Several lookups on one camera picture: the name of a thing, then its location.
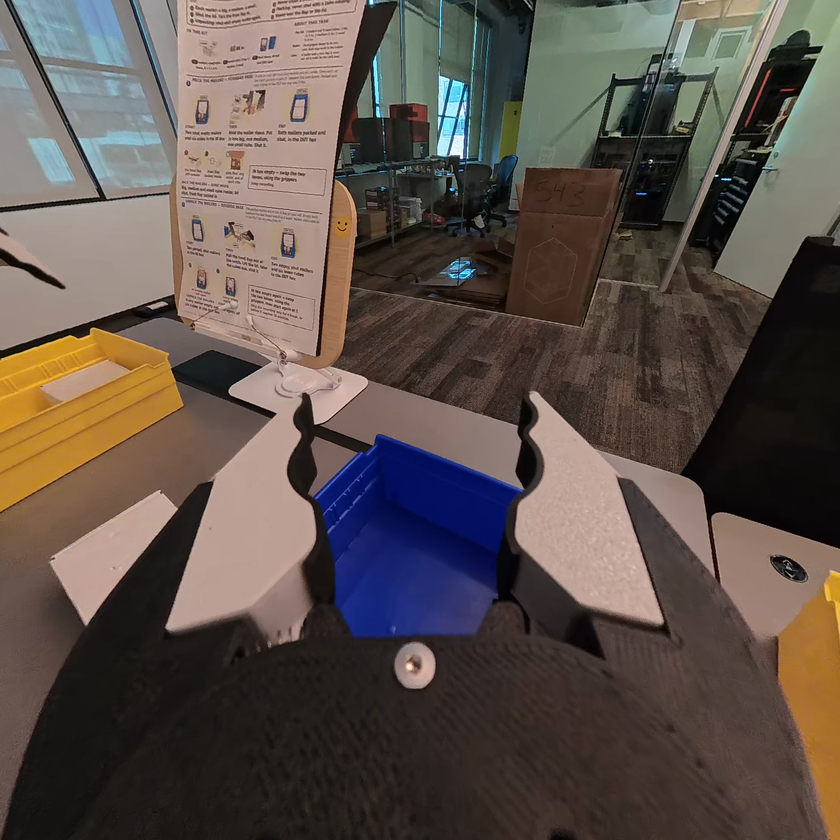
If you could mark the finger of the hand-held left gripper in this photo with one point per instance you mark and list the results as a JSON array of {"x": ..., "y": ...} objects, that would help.
[{"x": 19, "y": 257}]

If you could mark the yellow plastic bin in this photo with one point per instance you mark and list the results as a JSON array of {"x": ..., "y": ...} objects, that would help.
[
  {"x": 814, "y": 689},
  {"x": 79, "y": 426}
]

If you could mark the metal storage shelf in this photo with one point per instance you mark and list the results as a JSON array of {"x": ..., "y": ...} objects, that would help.
[{"x": 394, "y": 197}]

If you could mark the black swivel chair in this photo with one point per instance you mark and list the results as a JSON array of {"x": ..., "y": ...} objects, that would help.
[{"x": 474, "y": 197}]

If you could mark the instruction sheet on board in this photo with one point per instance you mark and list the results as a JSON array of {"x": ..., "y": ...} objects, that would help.
[{"x": 338, "y": 295}]

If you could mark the yellow cabinet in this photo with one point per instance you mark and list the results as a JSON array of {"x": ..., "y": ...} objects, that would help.
[{"x": 512, "y": 131}]

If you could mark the flattened cardboard sheets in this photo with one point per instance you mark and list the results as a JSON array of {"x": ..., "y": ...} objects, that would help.
[{"x": 472, "y": 289}]

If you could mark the yellow smiley sticker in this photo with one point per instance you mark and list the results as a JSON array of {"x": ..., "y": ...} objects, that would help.
[{"x": 342, "y": 226}]

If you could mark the blue plastic bin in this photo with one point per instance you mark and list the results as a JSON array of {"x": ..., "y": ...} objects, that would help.
[{"x": 420, "y": 558}]

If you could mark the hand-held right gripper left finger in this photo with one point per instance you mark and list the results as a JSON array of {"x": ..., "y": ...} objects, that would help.
[{"x": 249, "y": 525}]

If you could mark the white cardboard box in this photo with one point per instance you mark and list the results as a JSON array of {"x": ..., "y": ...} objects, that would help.
[
  {"x": 85, "y": 380},
  {"x": 111, "y": 551}
]

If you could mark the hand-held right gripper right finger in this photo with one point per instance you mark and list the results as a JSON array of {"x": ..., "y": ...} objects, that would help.
[{"x": 577, "y": 525}]

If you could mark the large brown cardboard box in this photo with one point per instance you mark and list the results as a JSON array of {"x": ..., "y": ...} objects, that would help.
[{"x": 558, "y": 262}]

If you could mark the printed instruction sheet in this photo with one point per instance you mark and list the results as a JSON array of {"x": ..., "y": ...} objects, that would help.
[{"x": 262, "y": 164}]

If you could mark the black pad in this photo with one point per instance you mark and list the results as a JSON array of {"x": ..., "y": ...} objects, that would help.
[{"x": 210, "y": 377}]

